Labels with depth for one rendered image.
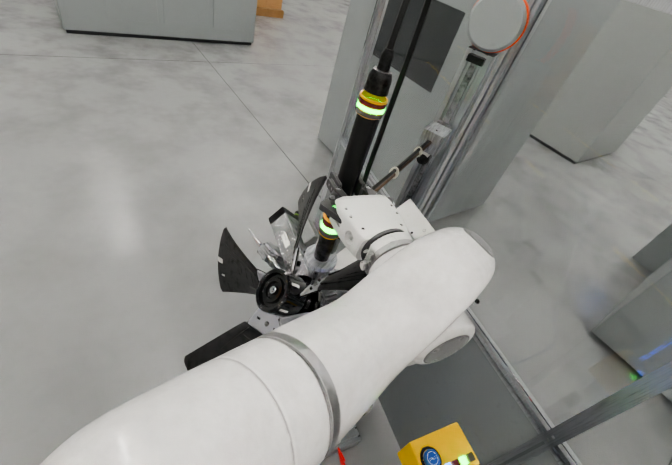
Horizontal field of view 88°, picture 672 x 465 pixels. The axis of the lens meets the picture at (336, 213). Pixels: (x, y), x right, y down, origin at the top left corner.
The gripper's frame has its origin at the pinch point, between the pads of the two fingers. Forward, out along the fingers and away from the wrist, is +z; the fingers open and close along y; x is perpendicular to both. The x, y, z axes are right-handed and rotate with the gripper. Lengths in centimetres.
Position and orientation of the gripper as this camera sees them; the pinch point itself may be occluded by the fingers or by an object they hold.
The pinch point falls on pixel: (345, 184)
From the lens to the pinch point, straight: 62.1
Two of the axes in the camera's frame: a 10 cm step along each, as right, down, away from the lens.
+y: 9.0, -0.7, 4.3
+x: 2.4, -7.4, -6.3
